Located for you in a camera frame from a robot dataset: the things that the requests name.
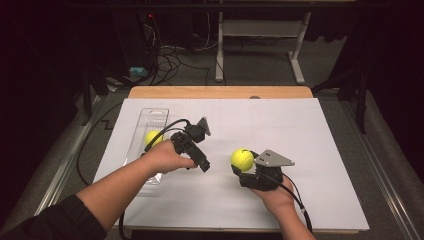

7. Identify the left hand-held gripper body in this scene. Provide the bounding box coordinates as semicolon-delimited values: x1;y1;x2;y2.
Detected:
176;116;212;164

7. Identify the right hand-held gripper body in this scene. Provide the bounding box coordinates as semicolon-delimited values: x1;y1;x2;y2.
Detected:
239;149;296;192

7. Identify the yellow tennis ball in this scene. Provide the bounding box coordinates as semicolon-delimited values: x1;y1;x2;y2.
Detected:
144;129;164;148
230;148;255;173

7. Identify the clear plastic tray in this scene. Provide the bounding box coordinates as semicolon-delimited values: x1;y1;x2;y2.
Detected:
123;107;170;186

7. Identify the person's left hand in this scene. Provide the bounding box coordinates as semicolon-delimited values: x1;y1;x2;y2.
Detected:
143;139;198;175

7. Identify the person's right hand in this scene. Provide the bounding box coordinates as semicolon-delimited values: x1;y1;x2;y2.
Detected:
251;182;296;214

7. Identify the white board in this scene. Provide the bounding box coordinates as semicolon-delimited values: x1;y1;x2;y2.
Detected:
93;97;370;233

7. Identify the wooden table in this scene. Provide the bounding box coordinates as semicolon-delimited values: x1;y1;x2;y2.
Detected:
113;85;359;235

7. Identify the small teal box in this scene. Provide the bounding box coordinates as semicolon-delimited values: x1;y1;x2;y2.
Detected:
129;66;149;78

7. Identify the dark metal stand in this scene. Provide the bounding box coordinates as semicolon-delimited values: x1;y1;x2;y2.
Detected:
311;66;372;135
79;66;112;126

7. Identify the white metal stand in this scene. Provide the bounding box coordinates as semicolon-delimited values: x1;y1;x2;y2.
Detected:
214;0;313;86

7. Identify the person's black sleeve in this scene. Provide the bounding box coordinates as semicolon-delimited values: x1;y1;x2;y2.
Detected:
0;194;108;240

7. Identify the left hand-held gripper black cable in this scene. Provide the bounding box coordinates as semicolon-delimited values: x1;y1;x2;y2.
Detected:
118;118;192;240

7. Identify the hand-held gripper black cable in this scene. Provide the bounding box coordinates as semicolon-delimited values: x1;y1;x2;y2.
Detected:
118;118;192;240
266;171;314;234

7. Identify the right hand-held gripper black cable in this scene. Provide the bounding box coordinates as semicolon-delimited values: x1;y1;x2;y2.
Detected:
266;171;314;234

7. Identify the tangle of cables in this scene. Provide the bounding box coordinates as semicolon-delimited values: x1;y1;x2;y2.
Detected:
143;13;218;86

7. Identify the long black floor cable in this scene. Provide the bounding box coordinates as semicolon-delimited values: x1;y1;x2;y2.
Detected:
76;102;124;188

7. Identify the metal floor rail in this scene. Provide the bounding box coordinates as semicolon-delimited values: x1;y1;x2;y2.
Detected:
33;96;101;218
339;99;422;240

